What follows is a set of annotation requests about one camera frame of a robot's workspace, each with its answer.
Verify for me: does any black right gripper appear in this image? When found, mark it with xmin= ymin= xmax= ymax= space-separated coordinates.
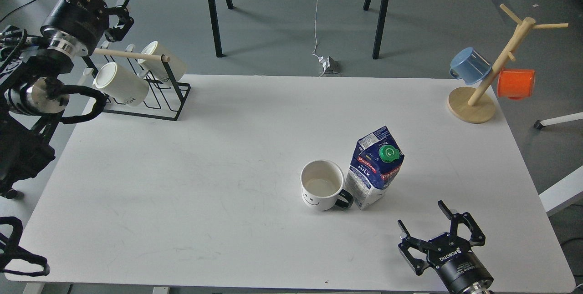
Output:
xmin=397 ymin=200 xmax=494 ymax=294

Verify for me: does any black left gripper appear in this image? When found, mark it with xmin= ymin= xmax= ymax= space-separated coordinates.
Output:
xmin=41 ymin=0 xmax=134 ymax=57

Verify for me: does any blue white milk carton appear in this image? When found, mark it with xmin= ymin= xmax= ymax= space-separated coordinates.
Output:
xmin=345 ymin=126 xmax=405 ymax=210

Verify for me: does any white smiley mug black handle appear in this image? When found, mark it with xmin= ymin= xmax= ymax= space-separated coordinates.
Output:
xmin=300 ymin=160 xmax=354 ymax=211

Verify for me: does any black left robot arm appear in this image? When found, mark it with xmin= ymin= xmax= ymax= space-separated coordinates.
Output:
xmin=0 ymin=0 xmax=134 ymax=199

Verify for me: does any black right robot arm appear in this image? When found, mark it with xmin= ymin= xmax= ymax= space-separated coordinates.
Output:
xmin=397 ymin=200 xmax=494 ymax=294

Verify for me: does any white mug front on rack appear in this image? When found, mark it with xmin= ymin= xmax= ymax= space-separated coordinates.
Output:
xmin=93 ymin=62 xmax=149 ymax=106

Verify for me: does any white mug on rack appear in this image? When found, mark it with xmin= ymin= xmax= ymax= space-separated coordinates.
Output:
xmin=138 ymin=41 xmax=187 ymax=86
xmin=93 ymin=62 xmax=149 ymax=106

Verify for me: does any white mug rear on rack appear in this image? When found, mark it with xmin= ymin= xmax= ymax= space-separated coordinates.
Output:
xmin=138 ymin=41 xmax=187 ymax=86

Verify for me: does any white stand base right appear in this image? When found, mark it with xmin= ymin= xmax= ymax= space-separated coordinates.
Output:
xmin=533 ymin=112 xmax=583 ymax=217

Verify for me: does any wooden mug tree stand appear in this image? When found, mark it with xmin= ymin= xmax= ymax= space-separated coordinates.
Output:
xmin=446 ymin=4 xmax=569 ymax=124

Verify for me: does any orange hanging mug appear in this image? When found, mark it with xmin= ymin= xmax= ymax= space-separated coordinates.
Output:
xmin=497 ymin=69 xmax=536 ymax=100

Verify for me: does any blue hanging mug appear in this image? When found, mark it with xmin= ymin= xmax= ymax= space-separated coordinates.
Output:
xmin=450 ymin=47 xmax=493 ymax=85

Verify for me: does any white power adapter on floor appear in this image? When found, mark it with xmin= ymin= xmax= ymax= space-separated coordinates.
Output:
xmin=318 ymin=56 xmax=341 ymax=76

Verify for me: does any black wire mug rack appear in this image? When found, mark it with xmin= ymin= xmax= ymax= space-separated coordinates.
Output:
xmin=83 ymin=45 xmax=192 ymax=121

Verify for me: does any white cable on floor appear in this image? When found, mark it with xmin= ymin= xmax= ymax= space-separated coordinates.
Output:
xmin=269 ymin=0 xmax=327 ymax=60

